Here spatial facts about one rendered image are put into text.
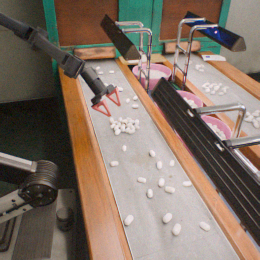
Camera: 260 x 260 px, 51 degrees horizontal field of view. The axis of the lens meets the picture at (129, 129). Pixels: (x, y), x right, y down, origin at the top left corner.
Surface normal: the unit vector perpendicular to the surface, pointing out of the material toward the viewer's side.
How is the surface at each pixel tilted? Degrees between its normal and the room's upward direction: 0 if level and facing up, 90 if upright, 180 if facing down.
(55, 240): 0
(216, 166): 58
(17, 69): 90
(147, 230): 0
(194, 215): 0
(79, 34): 90
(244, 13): 90
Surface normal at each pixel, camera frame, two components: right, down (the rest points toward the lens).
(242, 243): 0.02, -0.82
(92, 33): 0.27, 0.55
